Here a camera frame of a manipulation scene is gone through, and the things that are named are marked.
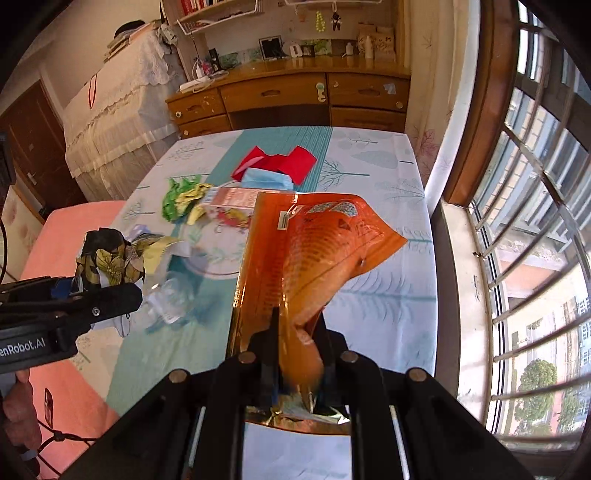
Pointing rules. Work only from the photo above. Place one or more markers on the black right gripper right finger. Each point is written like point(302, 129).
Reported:
point(406, 425)

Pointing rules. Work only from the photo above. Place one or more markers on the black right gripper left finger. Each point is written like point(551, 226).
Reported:
point(189, 425)

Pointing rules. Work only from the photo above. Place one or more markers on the black yellow wrapper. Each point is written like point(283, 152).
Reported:
point(107, 259)

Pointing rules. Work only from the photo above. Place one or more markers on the orange snack pouch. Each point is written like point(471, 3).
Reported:
point(304, 286)

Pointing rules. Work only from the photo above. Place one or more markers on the person's left hand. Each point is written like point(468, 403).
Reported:
point(20, 422)

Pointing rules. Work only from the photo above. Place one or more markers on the smartphone on blanket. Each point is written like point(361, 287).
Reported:
point(48, 408)

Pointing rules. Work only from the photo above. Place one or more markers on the pink blanket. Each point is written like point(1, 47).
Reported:
point(72, 412)

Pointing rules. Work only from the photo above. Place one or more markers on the clear plastic wrapper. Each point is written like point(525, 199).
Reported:
point(169, 300)

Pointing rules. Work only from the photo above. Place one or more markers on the yellow crumpled paper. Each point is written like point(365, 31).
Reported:
point(188, 203)

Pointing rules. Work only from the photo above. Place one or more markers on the patterned bed sheet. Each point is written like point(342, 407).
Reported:
point(388, 314)

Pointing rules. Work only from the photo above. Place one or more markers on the green crumpled paper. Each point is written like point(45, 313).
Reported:
point(176, 186)

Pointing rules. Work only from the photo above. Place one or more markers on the pink milk carton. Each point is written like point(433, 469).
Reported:
point(231, 206)

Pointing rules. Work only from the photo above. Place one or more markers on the lace covered furniture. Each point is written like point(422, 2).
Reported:
point(118, 125)

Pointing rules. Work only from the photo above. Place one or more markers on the metal window bars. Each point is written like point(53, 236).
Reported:
point(531, 218)

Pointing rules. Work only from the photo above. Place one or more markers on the blue face mask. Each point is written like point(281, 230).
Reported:
point(256, 178)

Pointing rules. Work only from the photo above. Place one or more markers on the red paper envelope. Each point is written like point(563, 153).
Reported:
point(296, 164)

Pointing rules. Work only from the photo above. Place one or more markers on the wooden desk with drawers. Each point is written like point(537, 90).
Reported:
point(308, 91)

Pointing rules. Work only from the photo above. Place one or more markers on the white wall shelf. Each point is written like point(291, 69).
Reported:
point(207, 14)

